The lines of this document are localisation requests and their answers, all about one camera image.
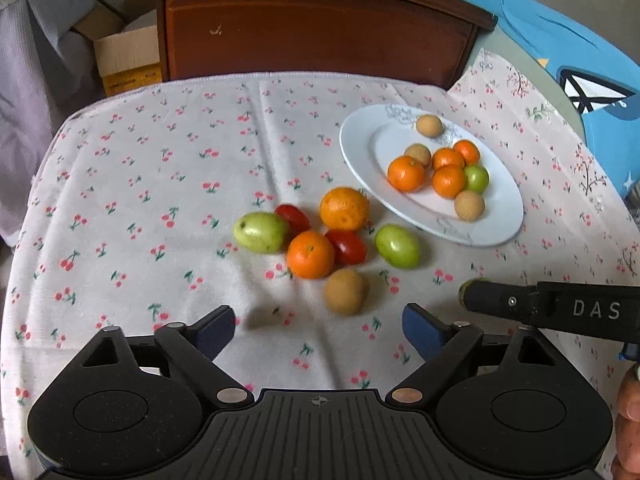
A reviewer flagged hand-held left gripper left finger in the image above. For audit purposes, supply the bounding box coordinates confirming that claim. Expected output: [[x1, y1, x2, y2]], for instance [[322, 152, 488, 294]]
[[80, 305, 256, 408]]

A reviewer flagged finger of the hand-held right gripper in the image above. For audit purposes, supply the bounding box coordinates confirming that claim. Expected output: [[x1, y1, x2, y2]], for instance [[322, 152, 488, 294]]
[[465, 280, 540, 319]]

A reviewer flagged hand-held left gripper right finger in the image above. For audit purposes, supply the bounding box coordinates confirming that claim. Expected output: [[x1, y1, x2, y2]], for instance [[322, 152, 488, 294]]
[[385, 302, 563, 406]]

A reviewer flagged brown longan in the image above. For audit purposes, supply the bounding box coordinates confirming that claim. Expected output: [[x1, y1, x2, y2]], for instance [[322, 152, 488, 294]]
[[416, 114, 443, 138], [454, 190, 486, 222], [323, 268, 371, 317], [404, 143, 432, 168]]

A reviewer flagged red cherry tomato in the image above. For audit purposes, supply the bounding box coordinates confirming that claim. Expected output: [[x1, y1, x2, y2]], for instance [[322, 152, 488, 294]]
[[325, 229, 367, 266], [274, 203, 311, 235]]

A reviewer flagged small orange mandarin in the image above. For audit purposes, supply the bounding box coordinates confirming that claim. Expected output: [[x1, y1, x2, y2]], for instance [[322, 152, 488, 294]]
[[431, 164, 467, 199], [452, 139, 481, 166], [286, 230, 336, 280], [432, 147, 466, 171], [387, 155, 427, 193]]

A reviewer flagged large orange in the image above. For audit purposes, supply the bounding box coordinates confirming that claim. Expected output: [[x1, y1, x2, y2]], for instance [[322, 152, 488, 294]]
[[319, 186, 371, 232]]

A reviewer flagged white floral plate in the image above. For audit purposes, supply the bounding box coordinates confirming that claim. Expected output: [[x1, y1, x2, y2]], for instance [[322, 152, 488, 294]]
[[339, 104, 525, 247]]

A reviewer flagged person's right hand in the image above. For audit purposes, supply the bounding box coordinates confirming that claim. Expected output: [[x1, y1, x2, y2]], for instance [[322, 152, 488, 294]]
[[611, 365, 640, 480]]

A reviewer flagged cherry print tablecloth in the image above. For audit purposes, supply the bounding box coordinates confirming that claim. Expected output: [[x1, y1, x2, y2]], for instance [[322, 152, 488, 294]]
[[0, 47, 640, 480]]

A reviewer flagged pale green bedsheet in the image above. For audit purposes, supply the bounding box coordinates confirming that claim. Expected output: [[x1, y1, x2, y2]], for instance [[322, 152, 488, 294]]
[[450, 10, 586, 128]]

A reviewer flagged blue printed quilt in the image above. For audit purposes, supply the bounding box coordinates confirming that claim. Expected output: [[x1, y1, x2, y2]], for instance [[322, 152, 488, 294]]
[[425, 0, 640, 201]]

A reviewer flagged open yellow cardboard box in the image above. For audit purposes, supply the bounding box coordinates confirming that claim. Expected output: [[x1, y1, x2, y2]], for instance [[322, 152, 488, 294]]
[[70, 0, 163, 98]]

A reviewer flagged lilac grey cloth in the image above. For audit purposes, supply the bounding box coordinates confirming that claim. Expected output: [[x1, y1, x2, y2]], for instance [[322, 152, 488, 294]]
[[0, 0, 103, 246]]

